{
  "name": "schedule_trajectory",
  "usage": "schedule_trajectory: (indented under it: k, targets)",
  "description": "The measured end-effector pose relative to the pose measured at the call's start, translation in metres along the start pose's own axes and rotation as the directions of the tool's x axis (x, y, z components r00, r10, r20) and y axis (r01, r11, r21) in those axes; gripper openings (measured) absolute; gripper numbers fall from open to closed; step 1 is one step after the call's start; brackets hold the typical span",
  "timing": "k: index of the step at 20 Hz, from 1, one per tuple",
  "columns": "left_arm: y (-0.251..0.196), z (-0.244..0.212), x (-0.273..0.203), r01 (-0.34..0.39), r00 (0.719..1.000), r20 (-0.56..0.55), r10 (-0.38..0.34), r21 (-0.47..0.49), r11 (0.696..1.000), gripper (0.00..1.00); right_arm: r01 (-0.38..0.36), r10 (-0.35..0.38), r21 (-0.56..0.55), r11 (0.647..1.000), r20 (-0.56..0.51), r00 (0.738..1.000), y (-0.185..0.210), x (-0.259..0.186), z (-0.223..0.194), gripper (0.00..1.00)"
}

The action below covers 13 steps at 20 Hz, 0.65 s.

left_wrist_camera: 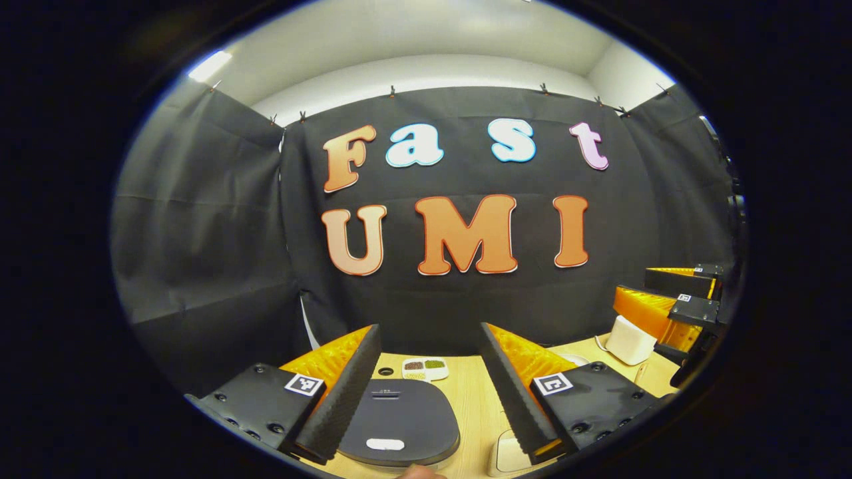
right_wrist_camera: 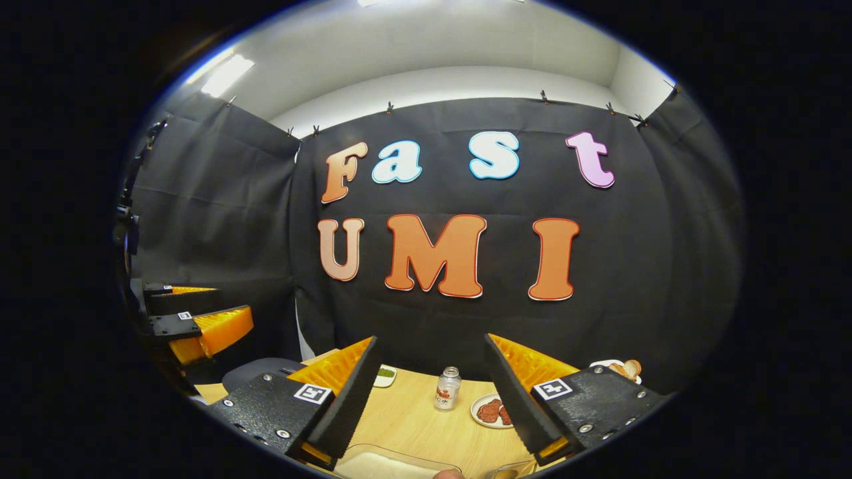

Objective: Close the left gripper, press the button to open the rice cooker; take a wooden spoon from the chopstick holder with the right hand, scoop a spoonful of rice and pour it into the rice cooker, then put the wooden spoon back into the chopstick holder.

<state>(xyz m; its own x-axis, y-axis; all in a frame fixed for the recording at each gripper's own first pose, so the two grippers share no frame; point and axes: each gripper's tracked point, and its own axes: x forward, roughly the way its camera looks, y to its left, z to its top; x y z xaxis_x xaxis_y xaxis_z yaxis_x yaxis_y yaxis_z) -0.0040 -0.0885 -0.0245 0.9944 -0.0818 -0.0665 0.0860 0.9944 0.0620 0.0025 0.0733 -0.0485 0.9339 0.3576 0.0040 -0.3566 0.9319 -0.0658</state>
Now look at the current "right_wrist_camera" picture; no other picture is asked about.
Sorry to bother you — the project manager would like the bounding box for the white round plate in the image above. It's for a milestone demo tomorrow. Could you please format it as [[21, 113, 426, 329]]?
[[470, 393, 515, 429]]

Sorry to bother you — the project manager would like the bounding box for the rectangular ceiling light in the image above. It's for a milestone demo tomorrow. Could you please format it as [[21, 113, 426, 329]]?
[[200, 55, 256, 98]]

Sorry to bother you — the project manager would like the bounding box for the dark metal stand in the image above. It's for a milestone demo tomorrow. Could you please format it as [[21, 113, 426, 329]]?
[[113, 116, 167, 267]]

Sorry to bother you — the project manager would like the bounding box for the clear drink bottle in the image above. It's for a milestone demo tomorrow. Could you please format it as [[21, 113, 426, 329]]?
[[435, 366, 462, 412]]

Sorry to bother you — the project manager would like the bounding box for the white toaster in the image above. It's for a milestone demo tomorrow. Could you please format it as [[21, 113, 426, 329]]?
[[589, 359, 643, 385]]

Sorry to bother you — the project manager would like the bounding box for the dark grey rice cooker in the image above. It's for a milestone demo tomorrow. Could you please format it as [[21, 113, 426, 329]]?
[[222, 357, 307, 393]]

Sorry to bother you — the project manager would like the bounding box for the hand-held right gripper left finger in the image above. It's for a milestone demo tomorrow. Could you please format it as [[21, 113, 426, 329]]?
[[206, 336, 383, 470]]

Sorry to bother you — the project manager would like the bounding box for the row of black cloth clips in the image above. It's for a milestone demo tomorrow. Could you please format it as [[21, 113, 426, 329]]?
[[225, 80, 681, 137]]

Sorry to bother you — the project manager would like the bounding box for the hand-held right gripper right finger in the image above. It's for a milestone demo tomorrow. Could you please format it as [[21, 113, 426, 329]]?
[[484, 333, 670, 466]]

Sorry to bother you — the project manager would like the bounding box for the clear plastic rice container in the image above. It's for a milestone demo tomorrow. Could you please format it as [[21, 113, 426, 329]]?
[[333, 444, 463, 479]]

